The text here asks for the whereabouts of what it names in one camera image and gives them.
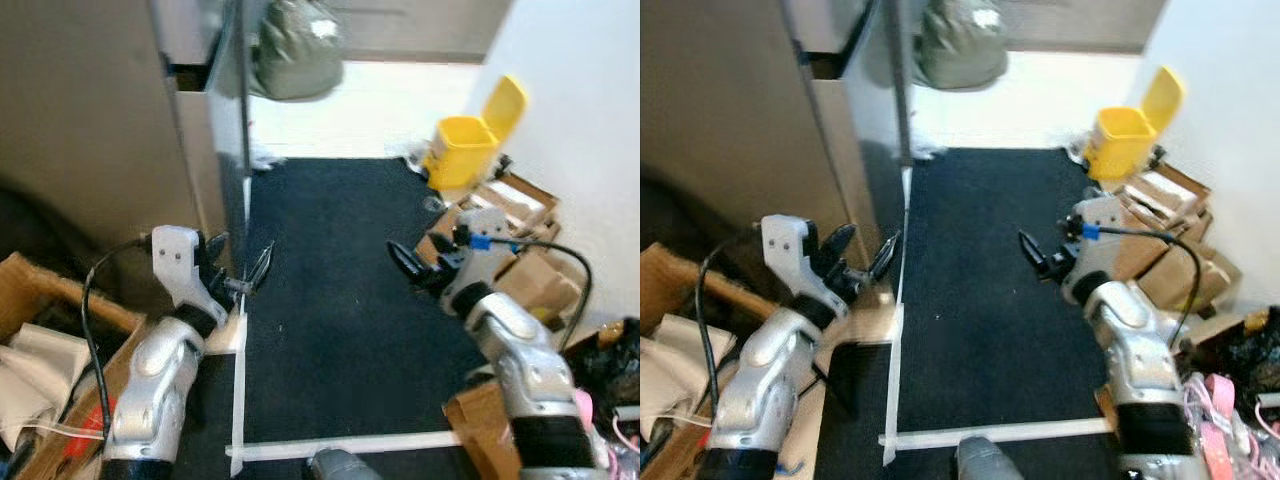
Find yellow rubbish bin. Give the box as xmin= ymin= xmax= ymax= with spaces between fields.
xmin=1084 ymin=65 xmax=1187 ymax=184
xmin=420 ymin=75 xmax=530 ymax=192

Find black rubbish bag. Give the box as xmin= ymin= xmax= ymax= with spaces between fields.
xmin=565 ymin=318 xmax=641 ymax=423
xmin=1180 ymin=308 xmax=1280 ymax=423

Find dark carpet mat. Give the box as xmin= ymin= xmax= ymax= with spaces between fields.
xmin=893 ymin=147 xmax=1133 ymax=443
xmin=240 ymin=155 xmax=501 ymax=453

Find cardboard box with white contents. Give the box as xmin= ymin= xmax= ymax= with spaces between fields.
xmin=455 ymin=174 xmax=562 ymax=244
xmin=1118 ymin=160 xmax=1217 ymax=242

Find plain brown cardboard box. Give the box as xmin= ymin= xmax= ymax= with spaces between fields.
xmin=498 ymin=243 xmax=587 ymax=323
xmin=1140 ymin=238 xmax=1242 ymax=313

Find white floor tape strip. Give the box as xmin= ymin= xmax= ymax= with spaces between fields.
xmin=228 ymin=430 xmax=467 ymax=464
xmin=878 ymin=165 xmax=917 ymax=469
xmin=880 ymin=417 xmax=1117 ymax=452

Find torn brown cardboard piece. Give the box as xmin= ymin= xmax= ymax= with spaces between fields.
xmin=1094 ymin=385 xmax=1122 ymax=433
xmin=444 ymin=380 xmax=523 ymax=480

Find thin metal pole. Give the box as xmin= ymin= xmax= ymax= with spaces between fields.
xmin=232 ymin=0 xmax=254 ymax=182
xmin=889 ymin=0 xmax=914 ymax=167

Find grey cabinet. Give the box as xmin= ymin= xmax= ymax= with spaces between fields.
xmin=0 ymin=0 xmax=251 ymax=293
xmin=640 ymin=0 xmax=907 ymax=301

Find cardboard box with paper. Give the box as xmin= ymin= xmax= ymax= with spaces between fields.
xmin=0 ymin=250 xmax=153 ymax=480
xmin=640 ymin=240 xmax=801 ymax=480

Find grey right robot foot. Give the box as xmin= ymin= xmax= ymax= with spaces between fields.
xmin=955 ymin=435 xmax=1027 ymax=480
xmin=305 ymin=448 xmax=377 ymax=480

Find olive green sack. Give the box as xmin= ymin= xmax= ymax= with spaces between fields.
xmin=254 ymin=0 xmax=347 ymax=102
xmin=917 ymin=0 xmax=1010 ymax=92

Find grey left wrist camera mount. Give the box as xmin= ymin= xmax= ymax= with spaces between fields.
xmin=760 ymin=213 xmax=824 ymax=298
xmin=150 ymin=226 xmax=217 ymax=312

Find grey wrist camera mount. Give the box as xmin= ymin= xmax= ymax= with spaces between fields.
xmin=150 ymin=226 xmax=217 ymax=312
xmin=1065 ymin=195 xmax=1137 ymax=291
xmin=760 ymin=213 xmax=824 ymax=298
xmin=440 ymin=208 xmax=522 ymax=294

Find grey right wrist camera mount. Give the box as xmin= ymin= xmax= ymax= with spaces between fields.
xmin=1065 ymin=195 xmax=1137 ymax=291
xmin=440 ymin=208 xmax=522 ymax=294

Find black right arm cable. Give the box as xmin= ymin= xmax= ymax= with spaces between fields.
xmin=1085 ymin=224 xmax=1204 ymax=348
xmin=470 ymin=234 xmax=594 ymax=353

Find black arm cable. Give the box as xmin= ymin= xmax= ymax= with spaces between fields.
xmin=696 ymin=230 xmax=767 ymax=413
xmin=470 ymin=234 xmax=594 ymax=353
xmin=80 ymin=237 xmax=157 ymax=443
xmin=1085 ymin=224 xmax=1204 ymax=348

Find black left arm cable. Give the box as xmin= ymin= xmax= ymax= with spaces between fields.
xmin=696 ymin=230 xmax=767 ymax=413
xmin=80 ymin=237 xmax=157 ymax=443

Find pink straps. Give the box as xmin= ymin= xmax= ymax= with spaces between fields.
xmin=1185 ymin=372 xmax=1280 ymax=480
xmin=572 ymin=388 xmax=627 ymax=477

